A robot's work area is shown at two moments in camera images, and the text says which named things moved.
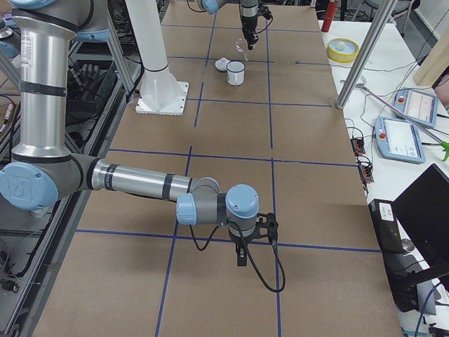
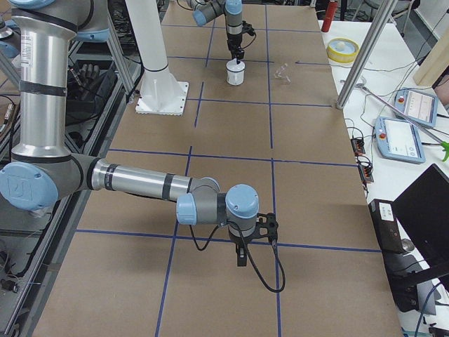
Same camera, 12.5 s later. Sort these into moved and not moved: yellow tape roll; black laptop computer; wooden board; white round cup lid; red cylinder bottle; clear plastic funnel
Moved: clear plastic funnel; white round cup lid
Not moved: red cylinder bottle; black laptop computer; yellow tape roll; wooden board
